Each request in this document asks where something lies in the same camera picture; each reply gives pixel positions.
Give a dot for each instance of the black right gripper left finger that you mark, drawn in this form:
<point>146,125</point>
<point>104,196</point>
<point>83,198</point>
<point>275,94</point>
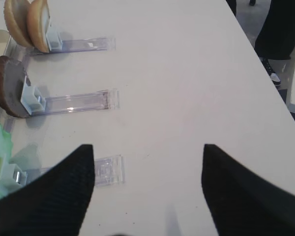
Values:
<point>55,204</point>

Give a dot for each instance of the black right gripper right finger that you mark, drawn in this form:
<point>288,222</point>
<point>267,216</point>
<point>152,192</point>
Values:
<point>242,203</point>

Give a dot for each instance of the white lettuce pusher block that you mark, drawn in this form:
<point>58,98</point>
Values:
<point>12,177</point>

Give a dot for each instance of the upright meat patty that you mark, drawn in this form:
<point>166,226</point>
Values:
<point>12,79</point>

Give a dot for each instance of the white patty pusher block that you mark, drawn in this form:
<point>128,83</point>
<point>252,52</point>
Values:
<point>31,98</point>

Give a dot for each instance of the black and white shoe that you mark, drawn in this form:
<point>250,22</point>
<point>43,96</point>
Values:
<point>272,74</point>

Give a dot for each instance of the white bun pusher block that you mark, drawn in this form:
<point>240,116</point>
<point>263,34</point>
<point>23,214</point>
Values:
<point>54,40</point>

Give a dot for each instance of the black trouser leg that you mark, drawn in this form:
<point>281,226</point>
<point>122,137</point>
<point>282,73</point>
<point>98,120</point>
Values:
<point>276,39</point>

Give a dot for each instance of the upright bun slice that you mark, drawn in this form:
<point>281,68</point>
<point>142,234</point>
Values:
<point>37,24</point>
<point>15,16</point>

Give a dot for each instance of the far upright bun slice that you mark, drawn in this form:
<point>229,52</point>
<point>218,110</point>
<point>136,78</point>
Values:
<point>15,16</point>

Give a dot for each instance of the clear lettuce rail holder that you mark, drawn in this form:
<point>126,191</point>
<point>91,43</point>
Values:
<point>108,170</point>

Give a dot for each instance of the clear patty rail holder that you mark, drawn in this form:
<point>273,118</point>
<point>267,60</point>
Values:
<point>100,100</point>

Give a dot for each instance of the clear bun rail holder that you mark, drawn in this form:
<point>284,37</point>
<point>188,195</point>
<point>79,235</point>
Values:
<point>82,45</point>

